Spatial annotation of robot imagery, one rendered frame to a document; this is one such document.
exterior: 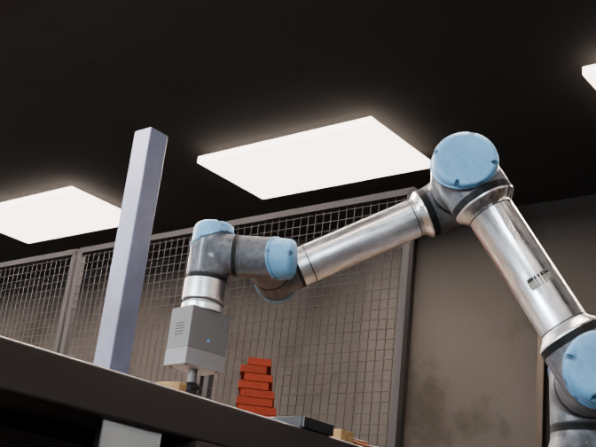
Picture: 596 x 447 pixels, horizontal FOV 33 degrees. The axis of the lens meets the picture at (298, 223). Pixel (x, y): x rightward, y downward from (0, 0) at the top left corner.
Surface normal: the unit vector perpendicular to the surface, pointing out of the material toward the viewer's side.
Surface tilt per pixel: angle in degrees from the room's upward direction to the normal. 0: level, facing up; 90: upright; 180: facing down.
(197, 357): 90
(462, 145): 84
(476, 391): 90
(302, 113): 180
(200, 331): 90
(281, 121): 180
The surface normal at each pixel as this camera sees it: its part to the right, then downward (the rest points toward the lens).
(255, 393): 0.02, -0.34
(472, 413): -0.61, -0.33
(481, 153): -0.17, -0.46
